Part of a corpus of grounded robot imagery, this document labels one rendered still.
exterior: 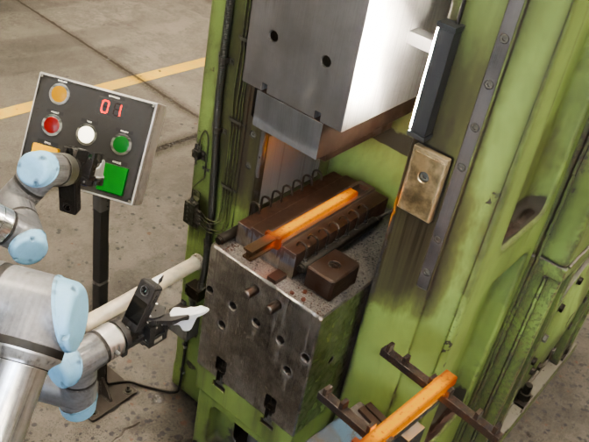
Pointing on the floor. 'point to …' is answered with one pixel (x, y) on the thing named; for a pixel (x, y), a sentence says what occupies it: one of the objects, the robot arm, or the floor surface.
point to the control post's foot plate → (111, 395)
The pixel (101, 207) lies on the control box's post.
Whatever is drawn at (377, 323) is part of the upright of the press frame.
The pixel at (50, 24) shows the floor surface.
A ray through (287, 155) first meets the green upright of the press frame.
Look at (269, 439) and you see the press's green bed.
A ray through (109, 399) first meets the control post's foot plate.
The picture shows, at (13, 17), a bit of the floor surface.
